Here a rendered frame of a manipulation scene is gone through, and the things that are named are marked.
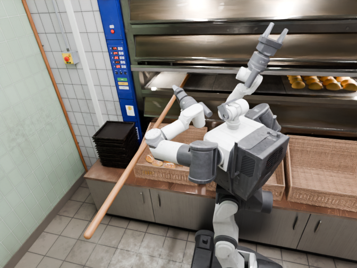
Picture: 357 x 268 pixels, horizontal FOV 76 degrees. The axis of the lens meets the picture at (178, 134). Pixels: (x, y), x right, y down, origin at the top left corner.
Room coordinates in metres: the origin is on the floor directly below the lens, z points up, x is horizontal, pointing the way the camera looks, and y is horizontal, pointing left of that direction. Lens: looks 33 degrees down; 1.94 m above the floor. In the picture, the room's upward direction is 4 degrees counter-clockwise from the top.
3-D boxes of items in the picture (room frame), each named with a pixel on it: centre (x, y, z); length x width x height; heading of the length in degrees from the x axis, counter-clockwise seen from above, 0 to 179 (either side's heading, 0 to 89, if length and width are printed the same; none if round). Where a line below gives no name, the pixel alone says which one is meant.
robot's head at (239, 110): (0.85, -0.24, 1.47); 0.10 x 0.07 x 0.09; 129
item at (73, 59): (2.03, 0.89, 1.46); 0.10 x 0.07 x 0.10; 74
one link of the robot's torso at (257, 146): (0.80, -0.28, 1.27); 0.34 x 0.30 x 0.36; 129
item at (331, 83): (1.92, -1.25, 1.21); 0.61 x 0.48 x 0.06; 164
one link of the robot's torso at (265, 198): (0.81, -0.32, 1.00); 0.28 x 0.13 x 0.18; 73
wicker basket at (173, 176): (1.58, 0.06, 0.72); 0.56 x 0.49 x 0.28; 74
